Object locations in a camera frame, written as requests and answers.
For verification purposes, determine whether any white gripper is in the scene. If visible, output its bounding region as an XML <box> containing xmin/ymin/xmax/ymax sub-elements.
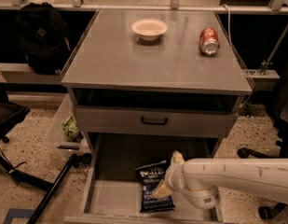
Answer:
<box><xmin>152</xmin><ymin>150</ymin><xmax>185</xmax><ymax>199</ymax></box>

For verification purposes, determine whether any blue chip bag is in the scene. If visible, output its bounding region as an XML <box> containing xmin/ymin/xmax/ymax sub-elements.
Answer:
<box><xmin>135</xmin><ymin>161</ymin><xmax>175</xmax><ymax>213</ymax></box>

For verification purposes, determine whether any black drawer handle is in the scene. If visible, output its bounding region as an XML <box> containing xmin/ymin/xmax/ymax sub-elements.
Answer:
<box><xmin>141</xmin><ymin>117</ymin><xmax>168</xmax><ymax>126</ymax></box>

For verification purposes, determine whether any black office chair base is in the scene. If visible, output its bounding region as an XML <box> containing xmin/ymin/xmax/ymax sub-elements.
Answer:
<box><xmin>237</xmin><ymin>56</ymin><xmax>288</xmax><ymax>220</ymax></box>

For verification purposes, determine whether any closed grey top drawer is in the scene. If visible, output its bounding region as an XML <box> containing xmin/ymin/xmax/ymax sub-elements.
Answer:
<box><xmin>73</xmin><ymin>105</ymin><xmax>238</xmax><ymax>138</ymax></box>

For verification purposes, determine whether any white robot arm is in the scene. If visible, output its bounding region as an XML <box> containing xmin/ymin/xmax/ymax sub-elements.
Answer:
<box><xmin>152</xmin><ymin>150</ymin><xmax>288</xmax><ymax>209</ymax></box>

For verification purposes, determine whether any black stand left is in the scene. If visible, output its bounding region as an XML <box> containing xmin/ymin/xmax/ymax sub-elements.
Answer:
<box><xmin>0</xmin><ymin>93</ymin><xmax>87</xmax><ymax>224</ymax></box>

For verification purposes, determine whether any black backpack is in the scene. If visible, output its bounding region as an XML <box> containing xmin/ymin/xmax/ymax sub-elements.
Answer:
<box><xmin>15</xmin><ymin>3</ymin><xmax>71</xmax><ymax>75</ymax></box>

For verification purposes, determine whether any clear plastic bin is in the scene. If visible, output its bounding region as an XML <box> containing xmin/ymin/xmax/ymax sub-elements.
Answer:
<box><xmin>46</xmin><ymin>95</ymin><xmax>90</xmax><ymax>159</ymax></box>

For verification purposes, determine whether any red soda can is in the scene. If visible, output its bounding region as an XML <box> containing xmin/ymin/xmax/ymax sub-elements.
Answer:
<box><xmin>199</xmin><ymin>28</ymin><xmax>220</xmax><ymax>55</ymax></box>

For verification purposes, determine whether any white cable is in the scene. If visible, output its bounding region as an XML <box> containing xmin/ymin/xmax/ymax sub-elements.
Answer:
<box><xmin>222</xmin><ymin>3</ymin><xmax>234</xmax><ymax>49</ymax></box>

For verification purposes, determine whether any open grey middle drawer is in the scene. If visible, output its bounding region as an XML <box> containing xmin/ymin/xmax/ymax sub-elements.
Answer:
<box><xmin>64</xmin><ymin>133</ymin><xmax>224</xmax><ymax>224</ymax></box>

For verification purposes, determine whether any grey drawer cabinet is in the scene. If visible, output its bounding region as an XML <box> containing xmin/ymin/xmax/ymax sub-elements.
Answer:
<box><xmin>61</xmin><ymin>8</ymin><xmax>253</xmax><ymax>224</ymax></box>

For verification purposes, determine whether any white paper bowl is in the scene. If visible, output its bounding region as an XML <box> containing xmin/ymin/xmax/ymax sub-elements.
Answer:
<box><xmin>131</xmin><ymin>19</ymin><xmax>168</xmax><ymax>41</ymax></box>

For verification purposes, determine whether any green chip bag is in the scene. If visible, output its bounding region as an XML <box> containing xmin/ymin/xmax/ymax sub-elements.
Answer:
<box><xmin>62</xmin><ymin>117</ymin><xmax>83</xmax><ymax>142</ymax></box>

